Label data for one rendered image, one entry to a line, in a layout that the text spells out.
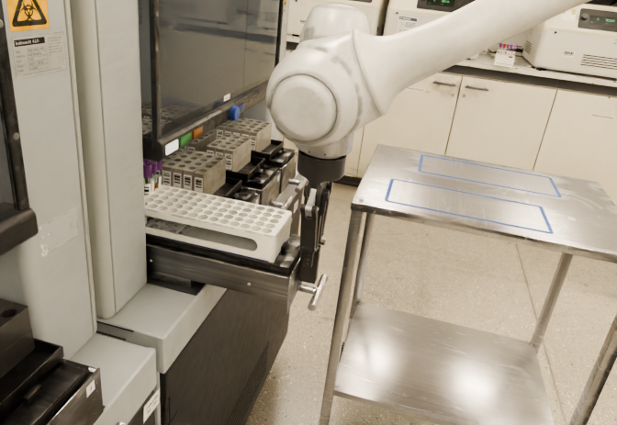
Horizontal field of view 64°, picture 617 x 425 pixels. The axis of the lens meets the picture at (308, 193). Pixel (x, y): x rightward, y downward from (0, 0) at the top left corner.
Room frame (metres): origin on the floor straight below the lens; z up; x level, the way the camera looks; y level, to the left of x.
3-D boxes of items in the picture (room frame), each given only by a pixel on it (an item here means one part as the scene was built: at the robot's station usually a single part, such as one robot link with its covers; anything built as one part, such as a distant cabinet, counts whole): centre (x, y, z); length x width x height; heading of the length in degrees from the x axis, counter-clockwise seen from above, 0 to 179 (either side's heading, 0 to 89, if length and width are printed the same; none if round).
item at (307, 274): (0.73, -0.01, 0.80); 0.03 x 0.01 x 0.07; 78
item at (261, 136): (1.23, 0.14, 0.85); 0.12 x 0.02 x 0.06; 167
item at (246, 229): (0.77, 0.18, 0.83); 0.30 x 0.10 x 0.06; 78
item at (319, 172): (0.73, -0.01, 0.96); 0.08 x 0.07 x 0.09; 168
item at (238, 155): (1.08, 0.17, 0.85); 0.12 x 0.02 x 0.06; 167
